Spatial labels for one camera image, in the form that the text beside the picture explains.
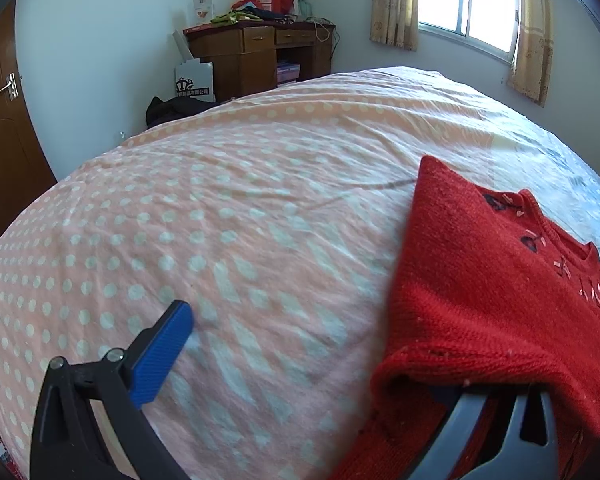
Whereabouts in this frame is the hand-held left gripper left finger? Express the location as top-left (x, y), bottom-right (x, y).
top-left (30, 300), bottom-right (195, 480)

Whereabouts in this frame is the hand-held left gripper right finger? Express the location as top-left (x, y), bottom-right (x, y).
top-left (411, 386), bottom-right (560, 480)

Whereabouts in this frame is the red knitted sweater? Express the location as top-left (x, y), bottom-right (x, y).
top-left (330, 155), bottom-right (600, 480)

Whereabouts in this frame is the polka dot bed sheet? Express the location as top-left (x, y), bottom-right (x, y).
top-left (0, 65), bottom-right (600, 480)

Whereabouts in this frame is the black bag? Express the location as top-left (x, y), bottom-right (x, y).
top-left (145, 96), bottom-right (222, 129)

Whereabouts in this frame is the brown wooden door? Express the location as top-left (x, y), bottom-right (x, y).
top-left (0, 0), bottom-right (58, 266)

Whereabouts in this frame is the white paper bag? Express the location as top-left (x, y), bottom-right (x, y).
top-left (174, 60), bottom-right (216, 104)

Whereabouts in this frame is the pink storage box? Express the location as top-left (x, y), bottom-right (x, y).
top-left (276, 60), bottom-right (302, 86)

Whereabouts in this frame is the brown wooden desk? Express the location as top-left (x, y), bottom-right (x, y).
top-left (182, 21), bottom-right (337, 103)

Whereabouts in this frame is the green cloth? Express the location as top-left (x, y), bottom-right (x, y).
top-left (211, 10), bottom-right (254, 25)

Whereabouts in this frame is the white printed box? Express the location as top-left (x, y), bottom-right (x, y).
top-left (191, 0), bottom-right (215, 24)

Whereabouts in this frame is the beige patterned curtain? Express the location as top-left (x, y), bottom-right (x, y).
top-left (507, 0), bottom-right (556, 108)
top-left (370, 0), bottom-right (420, 51)

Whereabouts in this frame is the window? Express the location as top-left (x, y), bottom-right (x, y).
top-left (417, 0), bottom-right (523, 64)

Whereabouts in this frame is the white cable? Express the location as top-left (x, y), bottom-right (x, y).
top-left (311, 19), bottom-right (342, 44)

